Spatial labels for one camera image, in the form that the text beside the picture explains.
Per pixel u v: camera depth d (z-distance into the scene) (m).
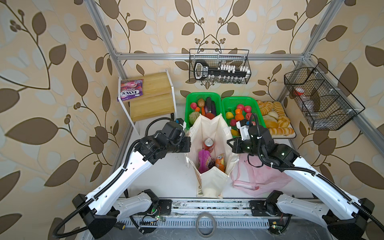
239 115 1.10
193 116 1.02
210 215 0.74
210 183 0.70
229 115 1.08
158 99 1.00
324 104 0.73
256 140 0.50
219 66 0.81
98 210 0.37
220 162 0.76
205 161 0.77
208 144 0.86
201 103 1.13
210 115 1.07
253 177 0.84
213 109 1.12
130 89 0.81
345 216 0.38
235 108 1.13
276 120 1.05
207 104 1.13
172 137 0.52
